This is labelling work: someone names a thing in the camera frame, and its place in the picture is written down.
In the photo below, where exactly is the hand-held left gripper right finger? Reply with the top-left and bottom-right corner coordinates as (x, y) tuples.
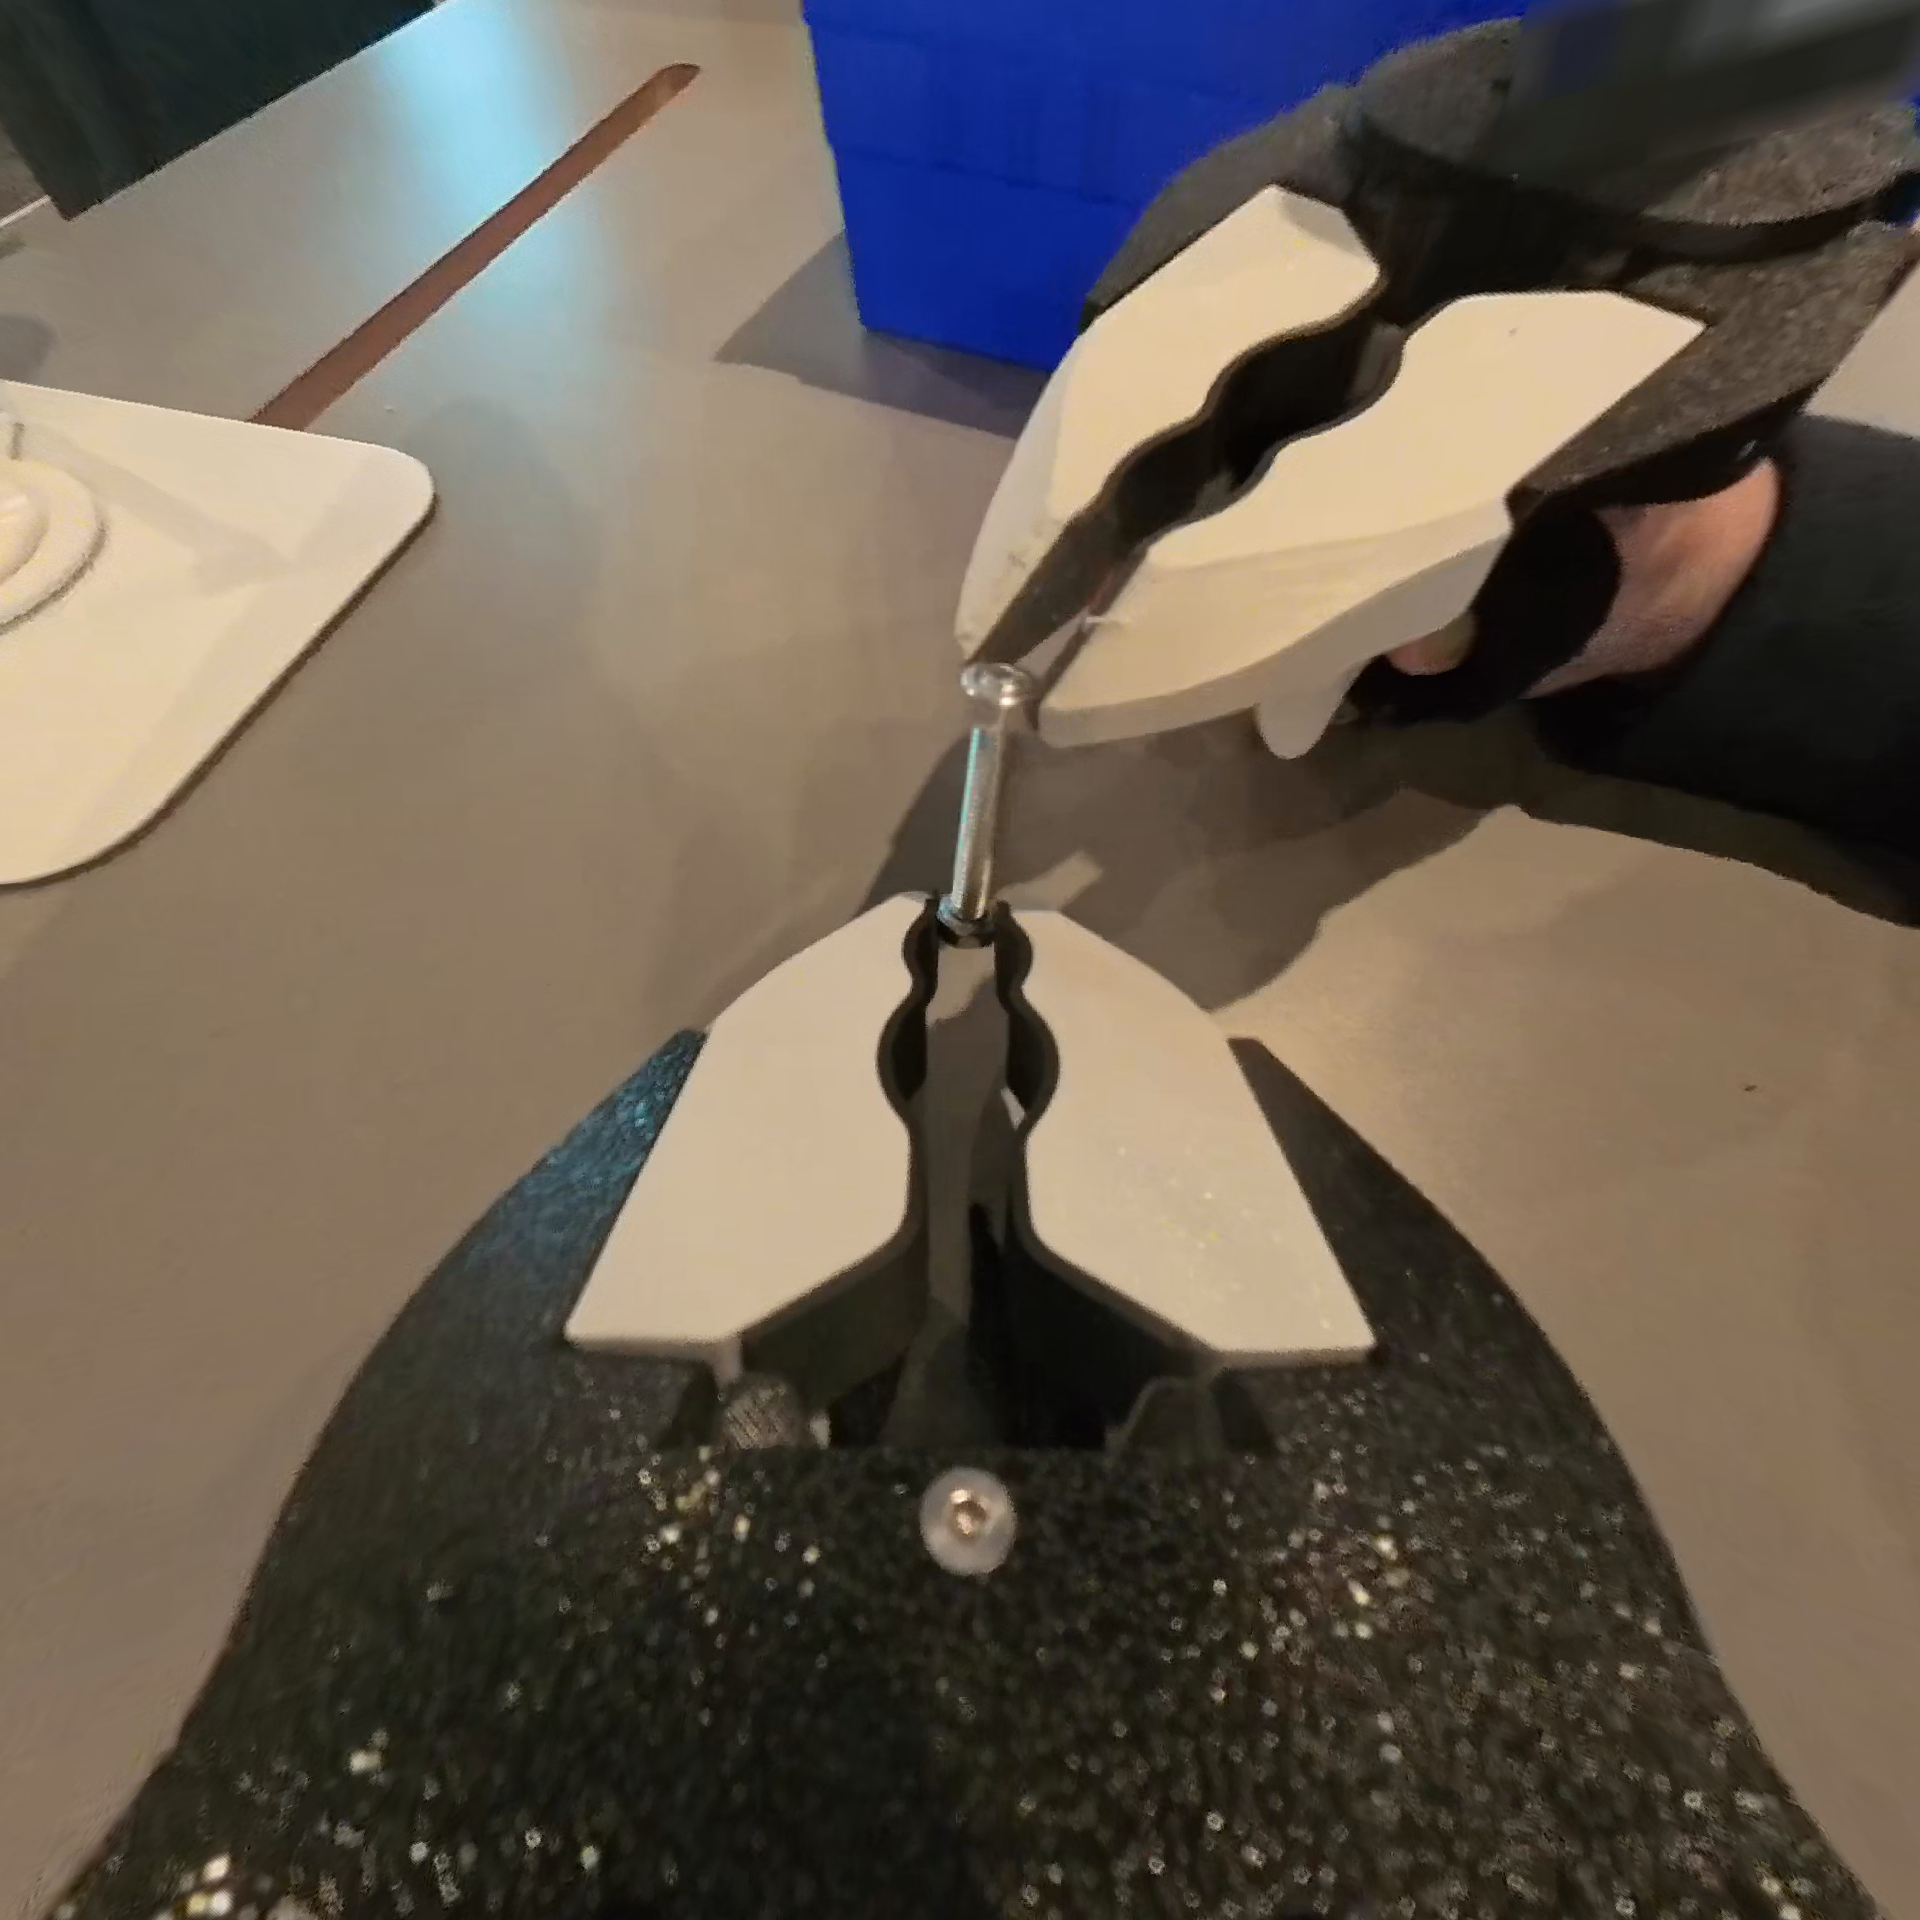
(989, 907), (1378, 1367)

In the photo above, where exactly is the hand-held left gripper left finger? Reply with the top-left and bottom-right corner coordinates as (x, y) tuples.
(562, 890), (935, 1375)

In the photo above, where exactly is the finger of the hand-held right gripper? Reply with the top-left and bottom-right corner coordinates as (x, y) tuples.
(1036, 292), (1711, 759)
(957, 184), (1383, 673)

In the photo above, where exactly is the blue plastic bin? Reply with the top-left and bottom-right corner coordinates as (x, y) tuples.
(801, 0), (1532, 441)

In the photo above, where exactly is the silver bolt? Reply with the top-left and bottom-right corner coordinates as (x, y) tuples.
(957, 661), (1043, 923)

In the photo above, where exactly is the person's right forearm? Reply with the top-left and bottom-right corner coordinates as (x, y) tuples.
(1529, 412), (1920, 923)

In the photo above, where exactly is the person's right hand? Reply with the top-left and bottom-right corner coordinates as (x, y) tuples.
(1543, 450), (1789, 700)

